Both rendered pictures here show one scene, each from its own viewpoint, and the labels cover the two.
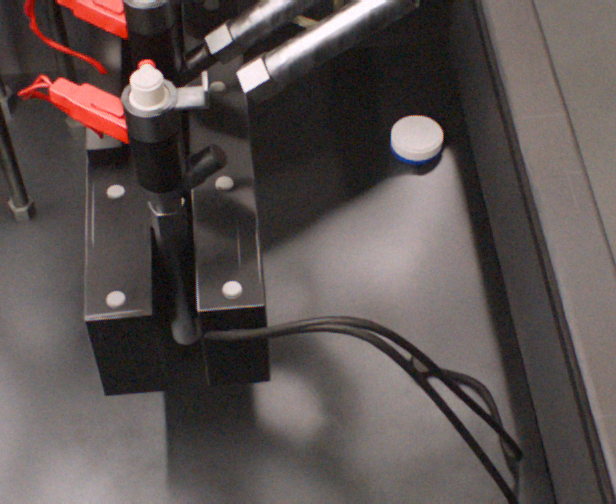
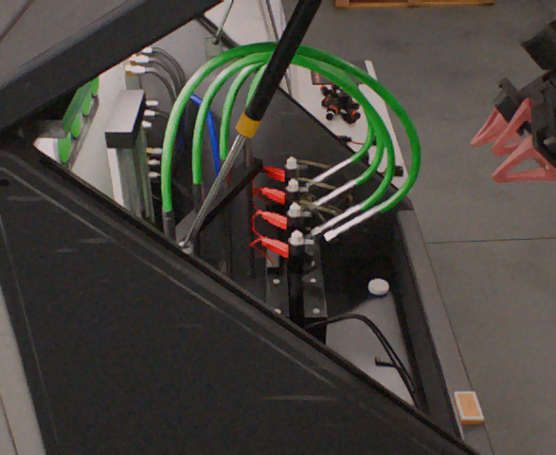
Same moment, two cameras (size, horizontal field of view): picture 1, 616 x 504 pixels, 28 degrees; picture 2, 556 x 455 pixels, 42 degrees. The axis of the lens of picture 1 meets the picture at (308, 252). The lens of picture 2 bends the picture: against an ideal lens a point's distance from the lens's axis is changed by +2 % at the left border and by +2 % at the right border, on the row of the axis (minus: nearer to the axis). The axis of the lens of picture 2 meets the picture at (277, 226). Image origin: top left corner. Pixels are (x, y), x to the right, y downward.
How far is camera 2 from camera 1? 0.53 m
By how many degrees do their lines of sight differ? 18
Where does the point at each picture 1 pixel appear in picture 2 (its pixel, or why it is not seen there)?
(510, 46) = (413, 249)
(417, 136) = (379, 285)
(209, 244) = (308, 298)
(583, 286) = (437, 322)
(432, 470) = not seen: hidden behind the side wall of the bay
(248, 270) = (321, 306)
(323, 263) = (342, 326)
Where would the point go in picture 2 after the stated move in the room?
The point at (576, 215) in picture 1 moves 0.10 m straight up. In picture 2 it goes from (435, 301) to (442, 255)
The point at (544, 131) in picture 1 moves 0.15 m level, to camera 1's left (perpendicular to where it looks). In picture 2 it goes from (424, 276) to (341, 273)
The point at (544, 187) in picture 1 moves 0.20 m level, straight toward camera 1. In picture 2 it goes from (424, 293) to (402, 372)
